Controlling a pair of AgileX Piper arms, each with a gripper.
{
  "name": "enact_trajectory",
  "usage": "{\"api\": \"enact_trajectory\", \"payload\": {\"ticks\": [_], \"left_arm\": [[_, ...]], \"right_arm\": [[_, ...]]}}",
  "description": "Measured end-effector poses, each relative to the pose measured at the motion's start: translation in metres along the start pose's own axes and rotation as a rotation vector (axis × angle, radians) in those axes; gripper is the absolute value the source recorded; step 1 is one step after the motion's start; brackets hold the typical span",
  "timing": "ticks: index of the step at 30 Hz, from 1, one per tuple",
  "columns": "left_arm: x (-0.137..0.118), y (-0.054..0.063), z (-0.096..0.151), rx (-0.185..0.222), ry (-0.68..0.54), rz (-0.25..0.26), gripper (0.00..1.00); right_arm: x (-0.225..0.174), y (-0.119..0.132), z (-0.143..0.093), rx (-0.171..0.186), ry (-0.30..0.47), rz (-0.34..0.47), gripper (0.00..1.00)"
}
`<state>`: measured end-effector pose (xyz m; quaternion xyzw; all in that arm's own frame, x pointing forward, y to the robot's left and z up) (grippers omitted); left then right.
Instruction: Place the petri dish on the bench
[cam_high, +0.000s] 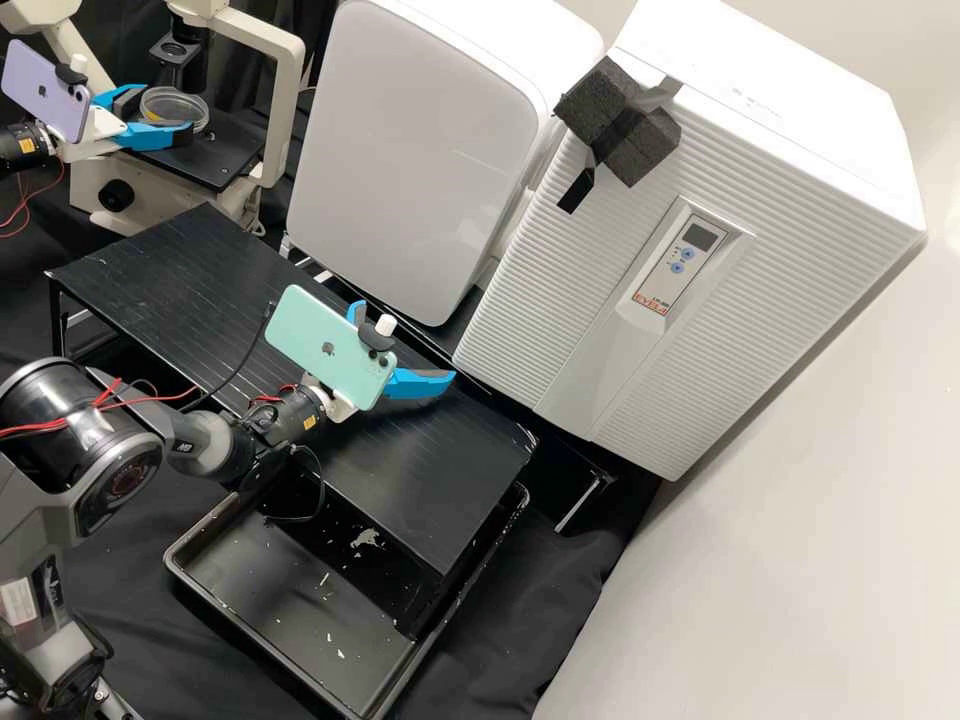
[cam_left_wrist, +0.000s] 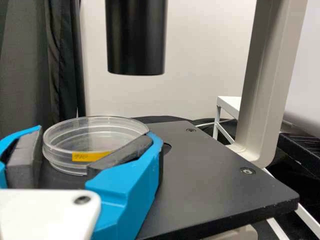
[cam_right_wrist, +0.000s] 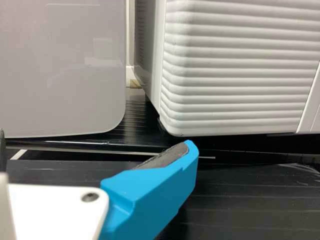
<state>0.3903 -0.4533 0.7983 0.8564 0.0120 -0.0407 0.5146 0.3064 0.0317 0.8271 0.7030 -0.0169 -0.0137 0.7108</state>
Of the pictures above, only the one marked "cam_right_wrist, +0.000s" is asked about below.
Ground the incubator door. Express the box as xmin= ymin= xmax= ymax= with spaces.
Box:
xmin=159 ymin=0 xmax=320 ymax=138

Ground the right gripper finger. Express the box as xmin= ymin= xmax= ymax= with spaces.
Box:
xmin=99 ymin=139 xmax=200 ymax=240

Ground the white incubator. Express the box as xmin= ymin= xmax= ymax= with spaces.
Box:
xmin=134 ymin=0 xmax=166 ymax=111

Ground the white box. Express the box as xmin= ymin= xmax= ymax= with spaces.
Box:
xmin=0 ymin=0 xmax=127 ymax=140

